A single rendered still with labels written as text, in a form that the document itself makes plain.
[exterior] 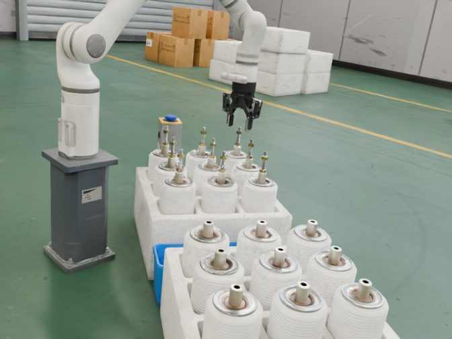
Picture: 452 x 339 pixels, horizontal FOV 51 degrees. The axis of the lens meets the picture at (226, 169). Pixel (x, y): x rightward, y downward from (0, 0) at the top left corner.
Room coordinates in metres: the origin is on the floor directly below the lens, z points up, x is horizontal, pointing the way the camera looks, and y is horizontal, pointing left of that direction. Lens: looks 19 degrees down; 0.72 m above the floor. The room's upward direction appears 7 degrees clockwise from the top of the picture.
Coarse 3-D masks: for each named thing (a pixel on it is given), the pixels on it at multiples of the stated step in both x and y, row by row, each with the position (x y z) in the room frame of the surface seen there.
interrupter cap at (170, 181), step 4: (172, 176) 1.21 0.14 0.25; (168, 180) 1.18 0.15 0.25; (172, 180) 1.19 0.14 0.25; (184, 180) 1.19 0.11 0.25; (188, 180) 1.19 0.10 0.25; (168, 184) 1.15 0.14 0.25; (172, 184) 1.15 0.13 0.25; (176, 184) 1.15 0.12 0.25; (180, 184) 1.16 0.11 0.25; (184, 184) 1.16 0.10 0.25; (188, 184) 1.16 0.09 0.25
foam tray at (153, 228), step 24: (144, 168) 1.44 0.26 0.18; (144, 192) 1.25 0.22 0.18; (144, 216) 1.22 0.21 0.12; (168, 216) 1.11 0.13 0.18; (192, 216) 1.13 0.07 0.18; (216, 216) 1.15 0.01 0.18; (240, 216) 1.17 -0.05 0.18; (264, 216) 1.18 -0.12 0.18; (288, 216) 1.20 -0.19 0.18; (144, 240) 1.19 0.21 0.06; (168, 240) 1.10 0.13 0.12
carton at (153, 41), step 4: (148, 32) 5.46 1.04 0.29; (152, 32) 5.40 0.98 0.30; (156, 32) 5.46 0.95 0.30; (160, 32) 5.54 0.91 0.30; (164, 32) 5.60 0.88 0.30; (168, 32) 5.67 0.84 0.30; (148, 36) 5.46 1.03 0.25; (152, 36) 5.39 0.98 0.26; (156, 36) 5.34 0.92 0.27; (148, 40) 5.44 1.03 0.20; (152, 40) 5.40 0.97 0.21; (156, 40) 5.34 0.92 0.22; (148, 44) 5.44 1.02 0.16; (152, 44) 5.39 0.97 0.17; (156, 44) 5.33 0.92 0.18; (148, 48) 5.44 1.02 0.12; (152, 48) 5.39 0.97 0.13; (156, 48) 5.33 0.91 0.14; (148, 52) 5.44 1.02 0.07; (152, 52) 5.38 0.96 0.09; (156, 52) 5.33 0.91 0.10; (148, 56) 5.43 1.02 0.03; (152, 56) 5.38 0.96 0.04; (156, 56) 5.32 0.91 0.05; (152, 60) 5.38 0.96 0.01; (156, 60) 5.32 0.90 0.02
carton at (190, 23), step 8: (176, 8) 5.33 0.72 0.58; (184, 8) 5.24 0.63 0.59; (192, 8) 5.44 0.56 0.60; (176, 16) 5.32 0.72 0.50; (184, 16) 5.24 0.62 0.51; (192, 16) 5.19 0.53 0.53; (200, 16) 5.27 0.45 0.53; (176, 24) 5.32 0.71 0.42; (184, 24) 5.23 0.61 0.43; (192, 24) 5.19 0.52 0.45; (200, 24) 5.28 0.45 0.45; (176, 32) 5.31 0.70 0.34; (184, 32) 5.22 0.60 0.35; (192, 32) 5.20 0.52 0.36; (200, 32) 5.29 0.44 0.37
